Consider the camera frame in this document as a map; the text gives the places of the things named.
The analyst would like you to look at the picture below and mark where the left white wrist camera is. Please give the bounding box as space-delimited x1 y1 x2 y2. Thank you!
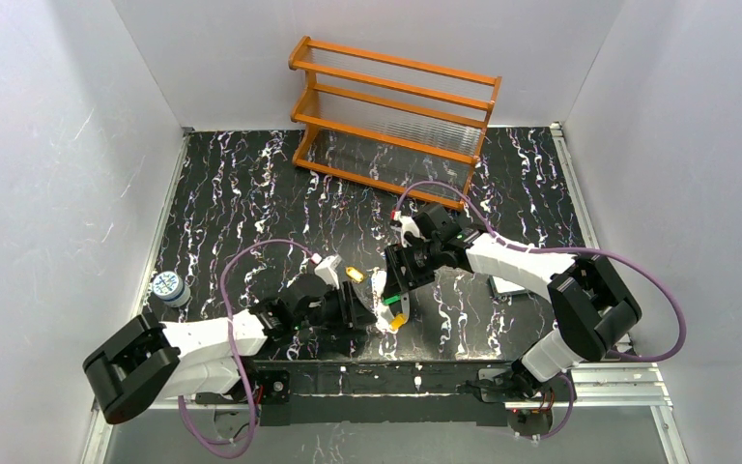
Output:
310 253 342 288

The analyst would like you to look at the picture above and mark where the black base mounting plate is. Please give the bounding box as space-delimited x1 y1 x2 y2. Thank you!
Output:
194 360 579 429

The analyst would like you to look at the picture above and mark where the white card box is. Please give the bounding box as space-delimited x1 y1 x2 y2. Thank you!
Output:
489 276 528 298

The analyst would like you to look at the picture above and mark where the green key tag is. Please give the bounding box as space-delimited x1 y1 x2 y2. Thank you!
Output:
383 295 402 305

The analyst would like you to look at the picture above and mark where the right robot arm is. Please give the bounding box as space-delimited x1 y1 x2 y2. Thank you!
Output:
376 204 642 397

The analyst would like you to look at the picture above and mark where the yellow key tag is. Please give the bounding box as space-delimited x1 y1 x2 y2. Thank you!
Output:
389 313 408 333

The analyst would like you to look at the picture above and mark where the orange key tag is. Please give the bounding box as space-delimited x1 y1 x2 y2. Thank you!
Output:
345 267 365 283

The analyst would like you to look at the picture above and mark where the orange wooden rack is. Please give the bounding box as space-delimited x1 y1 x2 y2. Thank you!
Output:
288 36 501 209

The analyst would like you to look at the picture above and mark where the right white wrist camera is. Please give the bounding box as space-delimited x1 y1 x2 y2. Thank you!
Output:
390 211 422 247

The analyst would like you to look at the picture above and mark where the silver metal keyring plate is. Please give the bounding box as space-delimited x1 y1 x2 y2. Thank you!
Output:
369 268 411 334

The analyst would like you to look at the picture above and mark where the blue white round tin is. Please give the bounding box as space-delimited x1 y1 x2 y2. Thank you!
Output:
151 271 191 308

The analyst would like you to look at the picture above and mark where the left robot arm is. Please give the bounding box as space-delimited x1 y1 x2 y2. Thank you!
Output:
82 274 380 424

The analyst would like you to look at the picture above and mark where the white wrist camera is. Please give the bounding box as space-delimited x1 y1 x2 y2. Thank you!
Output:
310 253 342 288
390 211 422 247

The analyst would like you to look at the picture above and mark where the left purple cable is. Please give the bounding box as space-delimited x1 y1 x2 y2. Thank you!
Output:
177 240 321 460

